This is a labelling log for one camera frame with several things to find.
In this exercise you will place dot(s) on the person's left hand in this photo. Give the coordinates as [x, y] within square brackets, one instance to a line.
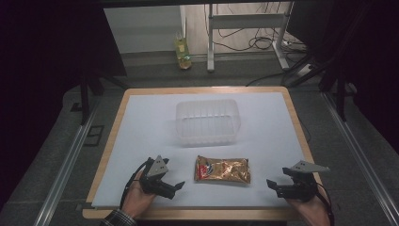
[135, 197]

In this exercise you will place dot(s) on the white metal desk frame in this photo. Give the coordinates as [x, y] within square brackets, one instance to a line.
[247, 21]

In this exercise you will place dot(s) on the aluminium floor rail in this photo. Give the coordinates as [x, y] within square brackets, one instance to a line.
[360, 157]
[67, 163]

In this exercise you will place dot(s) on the black metal stand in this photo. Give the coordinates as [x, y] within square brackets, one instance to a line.
[340, 91]
[85, 94]

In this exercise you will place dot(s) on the gold snack packet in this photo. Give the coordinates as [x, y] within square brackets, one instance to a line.
[223, 170]

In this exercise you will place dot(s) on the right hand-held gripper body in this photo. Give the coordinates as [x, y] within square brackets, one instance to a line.
[302, 188]

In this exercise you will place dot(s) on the person's right hand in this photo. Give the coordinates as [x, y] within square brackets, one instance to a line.
[312, 212]

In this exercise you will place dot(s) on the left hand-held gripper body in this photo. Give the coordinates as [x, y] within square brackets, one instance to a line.
[156, 169]

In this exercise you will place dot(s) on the white table mat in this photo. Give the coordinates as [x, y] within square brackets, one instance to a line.
[150, 125]

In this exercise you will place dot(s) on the dark curtain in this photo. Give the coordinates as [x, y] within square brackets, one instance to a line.
[373, 69]
[40, 62]

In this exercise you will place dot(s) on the white power strip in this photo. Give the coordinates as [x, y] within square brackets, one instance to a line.
[293, 44]

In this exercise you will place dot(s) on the clear plastic container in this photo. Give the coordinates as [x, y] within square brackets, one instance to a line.
[207, 122]

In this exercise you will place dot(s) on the black square floor plate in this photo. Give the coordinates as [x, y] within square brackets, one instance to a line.
[94, 135]

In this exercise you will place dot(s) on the wooden table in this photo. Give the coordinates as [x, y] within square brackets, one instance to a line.
[200, 214]

